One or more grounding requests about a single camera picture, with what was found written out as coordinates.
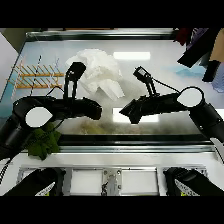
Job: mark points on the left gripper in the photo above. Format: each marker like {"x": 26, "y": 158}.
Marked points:
{"x": 90, "y": 109}

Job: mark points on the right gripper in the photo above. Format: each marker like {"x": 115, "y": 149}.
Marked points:
{"x": 135, "y": 110}

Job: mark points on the white garment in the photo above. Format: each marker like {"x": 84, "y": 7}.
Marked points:
{"x": 98, "y": 71}

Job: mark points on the blue garment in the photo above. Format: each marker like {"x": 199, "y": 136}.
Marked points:
{"x": 219, "y": 78}

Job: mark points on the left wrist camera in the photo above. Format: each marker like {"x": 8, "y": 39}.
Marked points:
{"x": 76, "y": 70}

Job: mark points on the silver frame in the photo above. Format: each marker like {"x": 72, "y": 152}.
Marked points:
{"x": 133, "y": 158}

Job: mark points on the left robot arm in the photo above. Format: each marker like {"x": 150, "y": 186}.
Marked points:
{"x": 20, "y": 130}

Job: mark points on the red garment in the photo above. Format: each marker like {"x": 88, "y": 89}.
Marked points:
{"x": 182, "y": 36}

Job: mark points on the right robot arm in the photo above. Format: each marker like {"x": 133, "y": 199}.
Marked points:
{"x": 203, "y": 120}

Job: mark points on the green garment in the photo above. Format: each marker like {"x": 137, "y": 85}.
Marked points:
{"x": 43, "y": 143}

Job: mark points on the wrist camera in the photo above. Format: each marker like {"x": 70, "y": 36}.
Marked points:
{"x": 144, "y": 74}
{"x": 76, "y": 70}

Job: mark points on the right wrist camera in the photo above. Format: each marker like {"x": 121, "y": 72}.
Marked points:
{"x": 144, "y": 74}

